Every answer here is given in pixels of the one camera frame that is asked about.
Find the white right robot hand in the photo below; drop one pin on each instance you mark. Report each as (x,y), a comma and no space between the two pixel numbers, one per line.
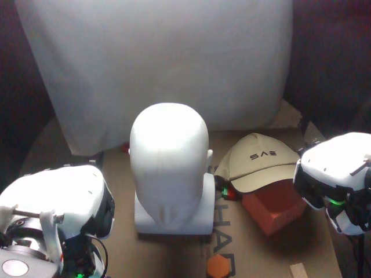
(327,162)

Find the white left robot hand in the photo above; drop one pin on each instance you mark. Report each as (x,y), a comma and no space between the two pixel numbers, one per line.
(58,188)

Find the beige baseball cap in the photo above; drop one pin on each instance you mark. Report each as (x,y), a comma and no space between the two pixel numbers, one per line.
(255,173)

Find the white mannequin head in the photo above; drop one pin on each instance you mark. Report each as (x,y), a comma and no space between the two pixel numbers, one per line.
(168,150)

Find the orange cube block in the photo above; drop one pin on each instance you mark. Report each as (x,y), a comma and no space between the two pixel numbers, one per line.
(275,208)

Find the small red toy piece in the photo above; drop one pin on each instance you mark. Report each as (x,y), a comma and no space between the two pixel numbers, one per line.
(125,147)

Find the red and green toy brick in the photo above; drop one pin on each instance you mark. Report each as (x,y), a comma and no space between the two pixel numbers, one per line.
(229,193)

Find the pale wooden block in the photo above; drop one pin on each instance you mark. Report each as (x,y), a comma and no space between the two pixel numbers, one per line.
(298,271)

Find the brown cardboard sheet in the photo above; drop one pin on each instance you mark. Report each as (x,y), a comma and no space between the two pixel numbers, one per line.
(174,255)

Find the orange hexagonal block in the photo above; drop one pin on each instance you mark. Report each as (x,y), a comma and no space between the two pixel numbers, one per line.
(218,266)

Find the white backdrop sheet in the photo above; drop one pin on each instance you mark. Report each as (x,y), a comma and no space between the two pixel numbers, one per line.
(153,58)

